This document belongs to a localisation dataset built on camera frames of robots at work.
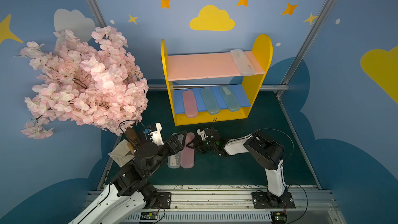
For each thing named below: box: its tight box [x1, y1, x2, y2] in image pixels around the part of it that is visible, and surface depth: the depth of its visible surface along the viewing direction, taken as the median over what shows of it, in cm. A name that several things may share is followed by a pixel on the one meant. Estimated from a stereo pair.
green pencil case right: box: [219, 86, 241, 112], surface depth 101 cm
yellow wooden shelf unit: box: [161, 34, 274, 126], surface depth 82 cm
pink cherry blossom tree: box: [13, 25, 149, 140], surface depth 53 cm
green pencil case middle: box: [200, 87, 221, 116], surface depth 98 cm
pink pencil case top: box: [180, 132, 196, 169], surface depth 88 cm
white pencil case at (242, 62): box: [230, 49, 256, 77], surface depth 81 cm
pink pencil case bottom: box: [182, 90, 199, 119], surface depth 96 cm
